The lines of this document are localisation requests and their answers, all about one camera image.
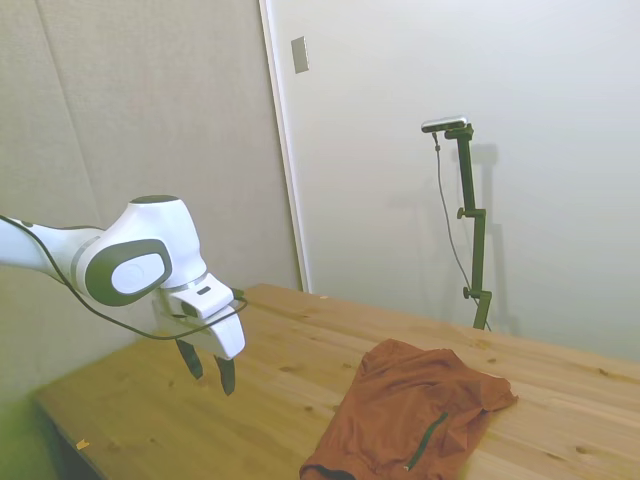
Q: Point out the silver camera on stand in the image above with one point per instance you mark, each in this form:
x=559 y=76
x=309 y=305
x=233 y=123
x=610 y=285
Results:
x=444 y=124

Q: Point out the white door frame trim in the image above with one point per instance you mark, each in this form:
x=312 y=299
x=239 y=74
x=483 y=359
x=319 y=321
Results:
x=285 y=150

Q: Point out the small orange tape scrap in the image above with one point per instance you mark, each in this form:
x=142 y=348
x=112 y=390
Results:
x=82 y=443

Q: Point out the grey wall plate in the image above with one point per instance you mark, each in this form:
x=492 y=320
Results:
x=300 y=55

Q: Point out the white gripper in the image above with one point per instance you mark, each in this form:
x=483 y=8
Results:
x=222 y=335

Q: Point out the dark green camera stand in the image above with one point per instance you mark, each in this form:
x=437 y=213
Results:
x=475 y=240

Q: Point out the rust orange shorts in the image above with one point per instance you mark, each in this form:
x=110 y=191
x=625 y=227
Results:
x=400 y=415

